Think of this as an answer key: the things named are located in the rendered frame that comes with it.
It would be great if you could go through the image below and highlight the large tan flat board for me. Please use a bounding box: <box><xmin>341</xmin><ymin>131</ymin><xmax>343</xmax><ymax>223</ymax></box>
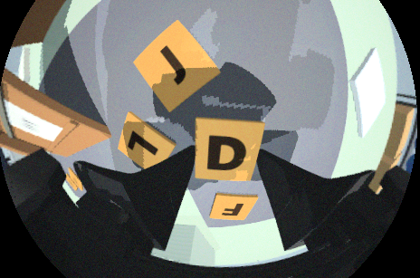
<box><xmin>0</xmin><ymin>0</ymin><xmax>112</xmax><ymax>157</ymax></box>

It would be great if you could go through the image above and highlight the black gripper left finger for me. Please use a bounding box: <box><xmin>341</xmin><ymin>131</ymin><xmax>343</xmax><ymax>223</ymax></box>
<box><xmin>73</xmin><ymin>146</ymin><xmax>196</xmax><ymax>251</ymax></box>

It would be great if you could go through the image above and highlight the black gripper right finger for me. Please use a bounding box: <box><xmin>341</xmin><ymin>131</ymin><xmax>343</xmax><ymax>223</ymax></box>
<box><xmin>256</xmin><ymin>149</ymin><xmax>377</xmax><ymax>251</ymax></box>

